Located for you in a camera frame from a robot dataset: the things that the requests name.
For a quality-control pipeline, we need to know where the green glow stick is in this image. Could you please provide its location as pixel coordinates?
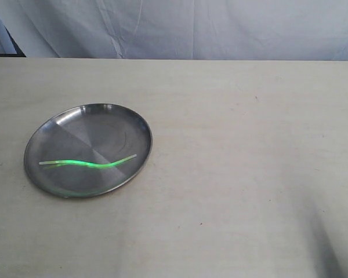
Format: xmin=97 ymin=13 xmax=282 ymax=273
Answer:
xmin=38 ymin=154 xmax=137 ymax=169

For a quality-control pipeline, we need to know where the round stainless steel plate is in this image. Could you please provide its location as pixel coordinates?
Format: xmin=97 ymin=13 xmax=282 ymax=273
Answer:
xmin=24 ymin=103 xmax=153 ymax=198

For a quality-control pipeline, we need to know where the white backdrop cloth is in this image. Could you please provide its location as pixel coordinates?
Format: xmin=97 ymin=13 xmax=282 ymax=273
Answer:
xmin=0 ymin=1 xmax=348 ymax=61

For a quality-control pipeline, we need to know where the black frame corner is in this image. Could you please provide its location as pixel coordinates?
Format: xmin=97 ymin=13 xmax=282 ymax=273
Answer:
xmin=0 ymin=28 xmax=26 ymax=58

